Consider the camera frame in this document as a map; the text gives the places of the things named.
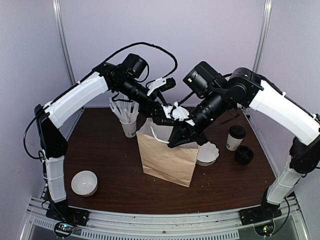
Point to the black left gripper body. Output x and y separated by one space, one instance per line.
129 88

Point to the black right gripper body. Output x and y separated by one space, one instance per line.
216 105

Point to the brown paper takeout bag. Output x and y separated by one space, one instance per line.
175 165

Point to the black plastic cup lid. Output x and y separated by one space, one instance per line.
237 132

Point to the white paper coffee cup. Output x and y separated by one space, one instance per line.
233 142

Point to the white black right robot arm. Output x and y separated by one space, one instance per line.
219 93

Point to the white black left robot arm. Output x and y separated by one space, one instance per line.
50 117

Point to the white scalloped dish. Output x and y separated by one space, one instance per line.
207 154

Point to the stack of black cup lids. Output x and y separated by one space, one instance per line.
243 155

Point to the white round bowl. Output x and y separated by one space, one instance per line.
84 183

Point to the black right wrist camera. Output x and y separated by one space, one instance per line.
201 78

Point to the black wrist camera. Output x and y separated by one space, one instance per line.
201 78
134 65

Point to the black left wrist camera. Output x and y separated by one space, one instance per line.
134 65

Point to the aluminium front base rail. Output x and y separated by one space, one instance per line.
218 225

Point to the aluminium frame post right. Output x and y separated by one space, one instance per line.
260 37

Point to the aluminium frame post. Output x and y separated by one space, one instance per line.
63 42
260 37

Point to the aluminium frame post left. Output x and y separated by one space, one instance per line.
63 42

